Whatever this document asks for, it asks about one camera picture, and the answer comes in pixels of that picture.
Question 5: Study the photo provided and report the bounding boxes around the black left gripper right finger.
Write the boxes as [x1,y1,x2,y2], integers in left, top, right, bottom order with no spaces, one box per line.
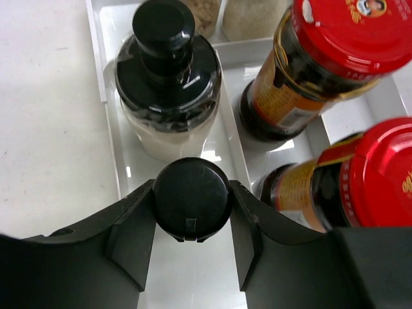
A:
[230,181,411,308]

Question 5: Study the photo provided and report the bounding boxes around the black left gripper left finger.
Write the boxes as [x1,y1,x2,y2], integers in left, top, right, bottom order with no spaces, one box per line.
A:
[1,181,156,308]

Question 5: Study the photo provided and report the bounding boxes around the small brown spice jar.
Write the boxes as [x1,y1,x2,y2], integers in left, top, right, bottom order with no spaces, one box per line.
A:
[152,157,232,243]

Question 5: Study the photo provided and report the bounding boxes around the red lid sauce jar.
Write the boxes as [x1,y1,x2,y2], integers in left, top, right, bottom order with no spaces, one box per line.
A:
[239,1,411,142]
[258,117,411,233]

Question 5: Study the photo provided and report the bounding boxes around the white powder bottle black cap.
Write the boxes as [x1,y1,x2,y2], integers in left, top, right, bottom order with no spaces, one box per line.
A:
[114,1,222,163]

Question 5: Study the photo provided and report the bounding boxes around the clear-lid grinder white powder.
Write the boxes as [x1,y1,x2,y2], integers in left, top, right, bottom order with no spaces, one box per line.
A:
[221,0,292,42]

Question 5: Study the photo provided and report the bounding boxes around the knob-cap jar tan chunks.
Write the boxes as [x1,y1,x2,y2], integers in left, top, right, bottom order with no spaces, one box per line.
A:
[183,0,221,39]

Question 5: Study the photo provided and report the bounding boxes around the white plastic organizer tray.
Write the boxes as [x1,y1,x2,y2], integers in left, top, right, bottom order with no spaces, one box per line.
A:
[86,1,411,308]

